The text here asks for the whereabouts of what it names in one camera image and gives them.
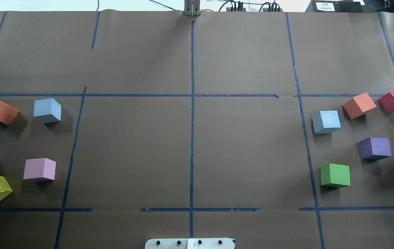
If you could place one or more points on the orange foam block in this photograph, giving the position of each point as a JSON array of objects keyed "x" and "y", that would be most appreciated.
[
  {"x": 7, "y": 113},
  {"x": 359, "y": 105}
]

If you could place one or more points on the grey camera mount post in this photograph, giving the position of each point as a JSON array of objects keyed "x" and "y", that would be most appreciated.
[{"x": 192, "y": 8}]

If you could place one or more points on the orange foam block left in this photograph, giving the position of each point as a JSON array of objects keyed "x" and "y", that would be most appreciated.
[{"x": 7, "y": 113}]

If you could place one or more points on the purple foam block right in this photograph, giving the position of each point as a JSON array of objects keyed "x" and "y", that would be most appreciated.
[{"x": 374, "y": 148}]

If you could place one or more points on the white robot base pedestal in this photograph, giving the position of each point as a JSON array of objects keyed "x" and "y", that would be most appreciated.
[{"x": 190, "y": 243}]

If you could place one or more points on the orange foam block right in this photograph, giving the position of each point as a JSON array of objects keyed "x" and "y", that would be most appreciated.
[{"x": 359, "y": 105}]

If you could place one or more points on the black box with label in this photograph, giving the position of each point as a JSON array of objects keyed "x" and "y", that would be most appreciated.
[{"x": 334, "y": 6}]

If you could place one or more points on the pink foam block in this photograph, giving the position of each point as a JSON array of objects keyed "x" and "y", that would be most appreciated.
[{"x": 39, "y": 169}]

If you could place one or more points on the light blue foam block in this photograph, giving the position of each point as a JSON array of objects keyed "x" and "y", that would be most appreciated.
[{"x": 326, "y": 122}]

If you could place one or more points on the brown paper table cover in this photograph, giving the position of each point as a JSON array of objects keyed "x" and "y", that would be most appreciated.
[{"x": 178, "y": 127}]

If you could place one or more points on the green foam block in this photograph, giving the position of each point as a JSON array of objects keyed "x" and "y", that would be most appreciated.
[{"x": 335, "y": 175}]

